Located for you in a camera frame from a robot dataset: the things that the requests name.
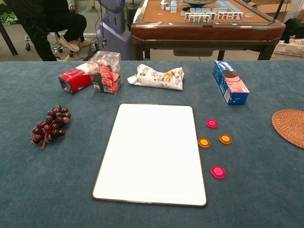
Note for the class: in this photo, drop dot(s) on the dark red grape bunch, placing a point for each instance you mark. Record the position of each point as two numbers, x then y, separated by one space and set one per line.
51 123

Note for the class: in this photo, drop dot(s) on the white plastic basket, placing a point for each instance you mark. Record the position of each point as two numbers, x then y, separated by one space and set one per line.
288 49

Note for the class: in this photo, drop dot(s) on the blue machine base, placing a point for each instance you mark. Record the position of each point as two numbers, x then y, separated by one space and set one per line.
114 28

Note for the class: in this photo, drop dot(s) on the red NFC juice carton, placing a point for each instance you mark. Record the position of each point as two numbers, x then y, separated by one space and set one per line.
73 79

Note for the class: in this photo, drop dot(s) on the brown mahjong table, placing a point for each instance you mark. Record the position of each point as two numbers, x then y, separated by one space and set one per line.
206 33

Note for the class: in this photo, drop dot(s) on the blue Oreo cookie box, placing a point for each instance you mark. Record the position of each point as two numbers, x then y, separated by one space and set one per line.
229 83

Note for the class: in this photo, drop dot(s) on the round rattan coaster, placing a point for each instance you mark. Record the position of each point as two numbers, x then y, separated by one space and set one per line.
291 128

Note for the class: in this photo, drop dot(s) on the pink button bottom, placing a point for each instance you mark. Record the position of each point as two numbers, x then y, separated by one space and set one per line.
218 171

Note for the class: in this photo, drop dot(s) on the single blue mahjong tile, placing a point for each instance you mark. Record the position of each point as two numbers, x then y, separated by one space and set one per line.
249 15

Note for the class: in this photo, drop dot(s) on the blue felt table cover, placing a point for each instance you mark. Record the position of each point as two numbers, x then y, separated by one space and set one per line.
47 178

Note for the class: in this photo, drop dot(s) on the clear box of red snacks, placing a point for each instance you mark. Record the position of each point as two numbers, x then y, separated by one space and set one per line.
107 76

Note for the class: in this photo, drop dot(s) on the pink button top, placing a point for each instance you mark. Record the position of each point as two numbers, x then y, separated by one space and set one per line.
212 123

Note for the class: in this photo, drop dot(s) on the pink button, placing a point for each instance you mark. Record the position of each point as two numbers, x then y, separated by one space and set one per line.
218 171
212 123

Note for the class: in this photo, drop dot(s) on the person in black clothes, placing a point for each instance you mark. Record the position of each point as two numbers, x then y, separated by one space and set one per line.
47 21

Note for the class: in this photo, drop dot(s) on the chrome wheeled stool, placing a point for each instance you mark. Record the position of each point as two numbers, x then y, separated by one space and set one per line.
57 45

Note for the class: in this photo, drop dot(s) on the dark wooden table leg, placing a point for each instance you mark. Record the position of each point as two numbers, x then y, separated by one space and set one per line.
8 39

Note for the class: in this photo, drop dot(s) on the black bag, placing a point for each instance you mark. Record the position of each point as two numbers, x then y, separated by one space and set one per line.
294 28

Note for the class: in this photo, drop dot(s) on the white rectangular board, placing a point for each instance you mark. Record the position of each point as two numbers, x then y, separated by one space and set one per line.
149 154

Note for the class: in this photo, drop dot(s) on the white crumpled snack bag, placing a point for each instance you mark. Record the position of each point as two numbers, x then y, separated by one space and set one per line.
159 77

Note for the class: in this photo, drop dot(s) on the black mahjong table dome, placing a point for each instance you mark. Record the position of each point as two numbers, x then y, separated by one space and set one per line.
194 2

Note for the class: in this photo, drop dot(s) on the orange button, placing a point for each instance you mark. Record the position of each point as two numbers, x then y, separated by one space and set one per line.
203 142
225 139

